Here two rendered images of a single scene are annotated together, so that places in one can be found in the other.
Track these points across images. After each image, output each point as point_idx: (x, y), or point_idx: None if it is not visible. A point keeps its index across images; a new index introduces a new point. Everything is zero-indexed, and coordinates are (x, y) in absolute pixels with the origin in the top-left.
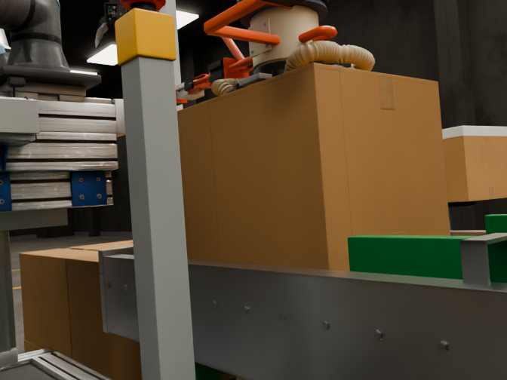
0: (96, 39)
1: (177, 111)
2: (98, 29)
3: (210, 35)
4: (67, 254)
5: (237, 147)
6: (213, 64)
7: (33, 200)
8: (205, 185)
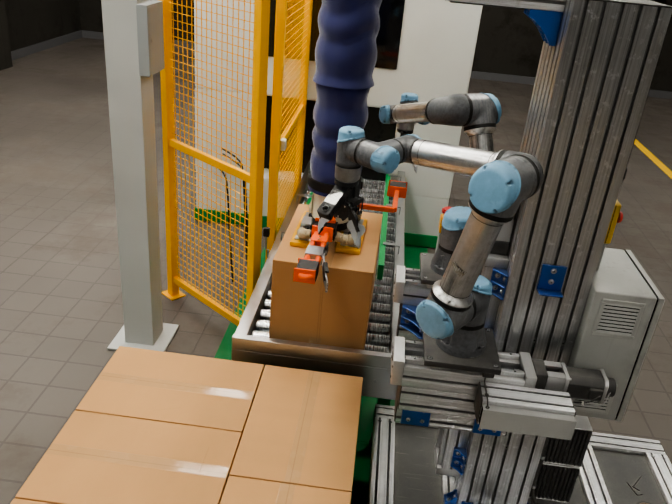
0: (360, 239)
1: (375, 260)
2: (364, 227)
3: (391, 212)
4: None
5: (376, 260)
6: (336, 226)
7: None
8: (372, 289)
